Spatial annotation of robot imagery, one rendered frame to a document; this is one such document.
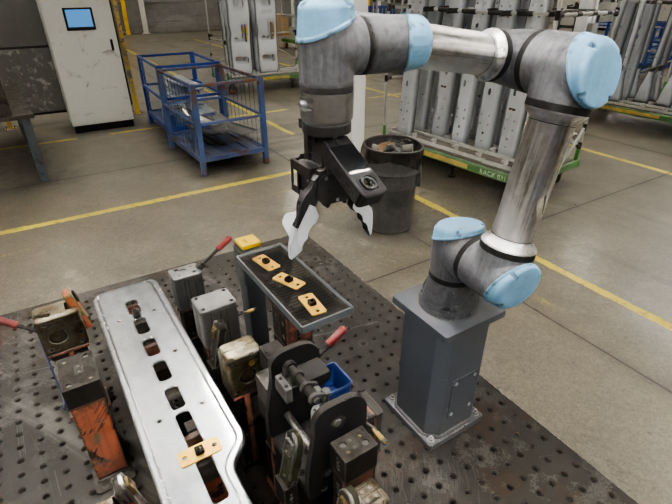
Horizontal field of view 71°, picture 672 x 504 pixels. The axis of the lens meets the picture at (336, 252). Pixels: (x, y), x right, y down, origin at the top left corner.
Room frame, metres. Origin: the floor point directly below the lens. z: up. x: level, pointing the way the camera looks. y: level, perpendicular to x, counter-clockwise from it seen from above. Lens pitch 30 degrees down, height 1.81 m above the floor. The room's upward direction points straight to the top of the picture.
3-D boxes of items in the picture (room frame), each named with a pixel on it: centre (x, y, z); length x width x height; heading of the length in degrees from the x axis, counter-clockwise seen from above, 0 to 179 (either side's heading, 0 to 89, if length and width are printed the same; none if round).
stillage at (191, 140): (5.52, 1.44, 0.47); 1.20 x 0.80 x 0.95; 34
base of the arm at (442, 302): (0.98, -0.29, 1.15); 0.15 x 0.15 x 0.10
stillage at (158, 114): (6.73, 2.14, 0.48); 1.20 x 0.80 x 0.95; 31
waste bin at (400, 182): (3.63, -0.45, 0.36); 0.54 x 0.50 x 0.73; 122
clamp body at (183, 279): (1.20, 0.45, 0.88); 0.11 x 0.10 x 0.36; 123
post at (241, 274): (1.20, 0.26, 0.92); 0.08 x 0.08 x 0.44; 33
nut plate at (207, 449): (0.61, 0.27, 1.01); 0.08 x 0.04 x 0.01; 123
